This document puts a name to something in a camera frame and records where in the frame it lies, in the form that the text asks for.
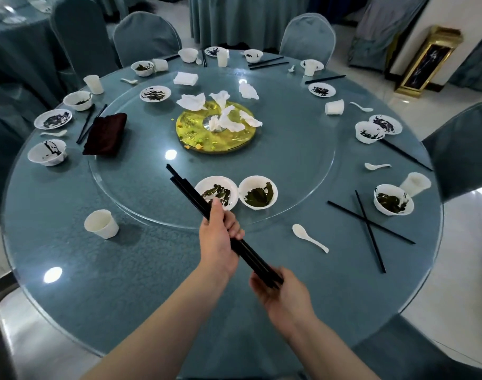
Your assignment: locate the blue draped curtain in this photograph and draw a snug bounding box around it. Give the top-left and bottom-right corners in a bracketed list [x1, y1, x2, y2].
[448, 23, 482, 93]
[347, 0, 432, 72]

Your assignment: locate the gold standing bin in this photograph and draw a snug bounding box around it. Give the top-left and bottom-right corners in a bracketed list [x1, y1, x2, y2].
[394, 25, 464, 99]

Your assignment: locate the crumpled white tissue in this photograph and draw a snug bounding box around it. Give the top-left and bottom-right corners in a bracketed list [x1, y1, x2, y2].
[207, 104, 246, 133]
[176, 92, 207, 112]
[239, 110, 264, 128]
[209, 90, 231, 110]
[238, 82, 261, 101]

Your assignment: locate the round glass turntable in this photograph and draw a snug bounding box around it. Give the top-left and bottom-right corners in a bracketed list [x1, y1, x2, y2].
[88, 69, 338, 231]

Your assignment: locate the yellow round disc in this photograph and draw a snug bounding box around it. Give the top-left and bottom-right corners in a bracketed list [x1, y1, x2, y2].
[175, 100, 257, 155]

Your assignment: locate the dark red cloth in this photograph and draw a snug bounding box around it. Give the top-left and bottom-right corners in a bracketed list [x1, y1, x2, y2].
[82, 112, 128, 157]

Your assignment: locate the bundle of black chopsticks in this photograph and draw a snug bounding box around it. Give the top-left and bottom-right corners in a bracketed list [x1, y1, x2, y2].
[165, 163, 284, 290]

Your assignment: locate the cluster of white dishes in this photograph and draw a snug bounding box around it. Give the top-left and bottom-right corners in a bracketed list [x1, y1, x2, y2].
[0, 0, 54, 25]

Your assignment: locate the folded white napkin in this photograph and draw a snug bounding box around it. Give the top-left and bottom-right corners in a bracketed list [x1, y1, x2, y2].
[173, 71, 199, 87]

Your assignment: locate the person's right hand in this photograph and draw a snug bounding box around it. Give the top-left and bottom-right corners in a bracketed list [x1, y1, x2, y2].
[248, 267, 319, 341]

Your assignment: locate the person's right forearm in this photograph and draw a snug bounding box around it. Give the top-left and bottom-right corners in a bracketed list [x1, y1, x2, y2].
[290, 316, 380, 380]

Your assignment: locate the person's left forearm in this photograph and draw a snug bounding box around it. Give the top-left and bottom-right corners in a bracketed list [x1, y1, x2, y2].
[81, 269, 232, 380]

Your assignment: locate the metal tray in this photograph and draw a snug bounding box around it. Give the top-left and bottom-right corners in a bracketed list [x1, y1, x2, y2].
[0, 272, 103, 380]

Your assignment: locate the blue pleated table skirt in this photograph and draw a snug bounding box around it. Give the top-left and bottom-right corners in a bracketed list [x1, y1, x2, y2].
[187, 0, 311, 52]

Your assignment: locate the person's left hand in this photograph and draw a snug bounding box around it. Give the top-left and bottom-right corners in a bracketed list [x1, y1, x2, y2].
[198, 197, 246, 278]

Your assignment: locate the round blue table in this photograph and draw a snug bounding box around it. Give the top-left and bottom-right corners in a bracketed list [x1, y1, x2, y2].
[1, 47, 444, 380]

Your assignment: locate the blue covered chair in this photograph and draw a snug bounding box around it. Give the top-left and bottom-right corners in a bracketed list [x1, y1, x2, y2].
[422, 100, 482, 204]
[278, 12, 337, 66]
[0, 77, 40, 216]
[49, 0, 121, 82]
[112, 11, 182, 68]
[351, 314, 482, 380]

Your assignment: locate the blue clothed background table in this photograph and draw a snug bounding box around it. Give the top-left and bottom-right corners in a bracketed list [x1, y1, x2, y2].
[0, 3, 69, 111]

